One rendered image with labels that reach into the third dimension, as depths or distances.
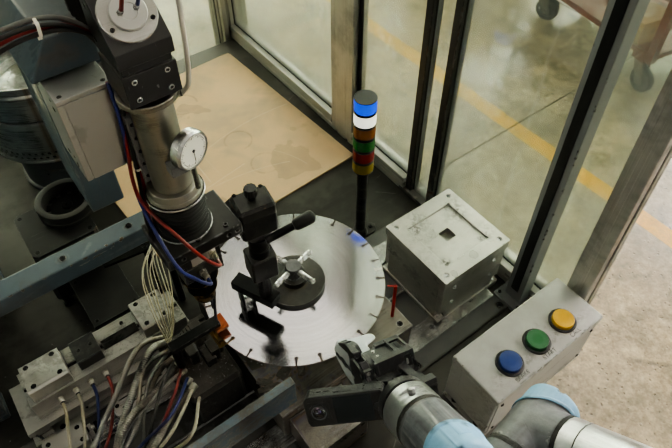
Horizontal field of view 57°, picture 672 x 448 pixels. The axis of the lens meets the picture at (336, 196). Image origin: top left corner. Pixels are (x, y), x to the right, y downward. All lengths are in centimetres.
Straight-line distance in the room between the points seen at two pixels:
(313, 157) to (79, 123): 96
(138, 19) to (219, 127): 112
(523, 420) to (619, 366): 147
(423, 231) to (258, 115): 68
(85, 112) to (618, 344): 196
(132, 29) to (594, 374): 192
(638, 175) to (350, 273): 51
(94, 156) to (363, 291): 56
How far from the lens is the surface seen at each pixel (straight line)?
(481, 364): 116
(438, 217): 133
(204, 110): 182
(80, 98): 75
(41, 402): 126
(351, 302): 113
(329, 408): 89
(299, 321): 111
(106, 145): 80
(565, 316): 124
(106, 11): 66
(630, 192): 109
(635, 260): 261
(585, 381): 226
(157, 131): 73
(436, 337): 133
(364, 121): 120
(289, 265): 111
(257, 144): 169
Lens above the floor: 190
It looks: 48 degrees down
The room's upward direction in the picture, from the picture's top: straight up
